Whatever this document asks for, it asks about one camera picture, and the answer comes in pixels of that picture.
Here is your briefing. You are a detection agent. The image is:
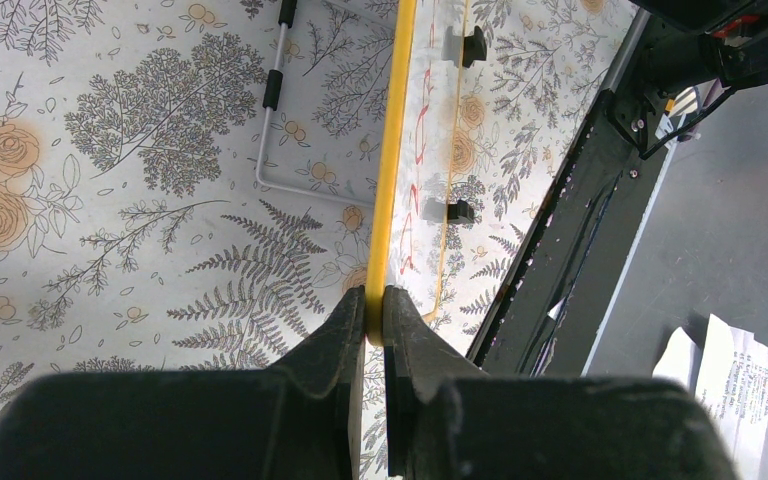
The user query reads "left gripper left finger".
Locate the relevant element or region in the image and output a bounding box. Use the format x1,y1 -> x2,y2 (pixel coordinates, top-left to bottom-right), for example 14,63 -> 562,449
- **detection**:
0,287 -> 365,479

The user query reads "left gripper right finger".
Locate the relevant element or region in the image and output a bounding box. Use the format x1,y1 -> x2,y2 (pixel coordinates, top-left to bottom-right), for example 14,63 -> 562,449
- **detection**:
382,286 -> 736,479

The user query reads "yellow framed whiteboard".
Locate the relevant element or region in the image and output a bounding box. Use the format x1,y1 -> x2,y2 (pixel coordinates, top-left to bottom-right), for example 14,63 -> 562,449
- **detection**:
365,1 -> 487,346

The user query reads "floral tablecloth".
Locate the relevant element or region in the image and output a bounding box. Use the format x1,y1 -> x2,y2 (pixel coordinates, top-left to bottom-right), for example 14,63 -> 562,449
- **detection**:
0,1 -> 637,420

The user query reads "white paper sheet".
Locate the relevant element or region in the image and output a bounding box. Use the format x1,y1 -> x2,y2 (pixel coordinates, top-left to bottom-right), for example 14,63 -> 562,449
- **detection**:
652,314 -> 768,479

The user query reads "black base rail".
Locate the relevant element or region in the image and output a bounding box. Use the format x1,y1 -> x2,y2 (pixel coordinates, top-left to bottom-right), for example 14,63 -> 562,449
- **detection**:
468,11 -> 675,376

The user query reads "wire whiteboard stand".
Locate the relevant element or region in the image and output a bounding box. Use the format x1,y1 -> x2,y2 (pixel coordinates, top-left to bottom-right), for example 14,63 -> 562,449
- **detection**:
254,1 -> 398,209

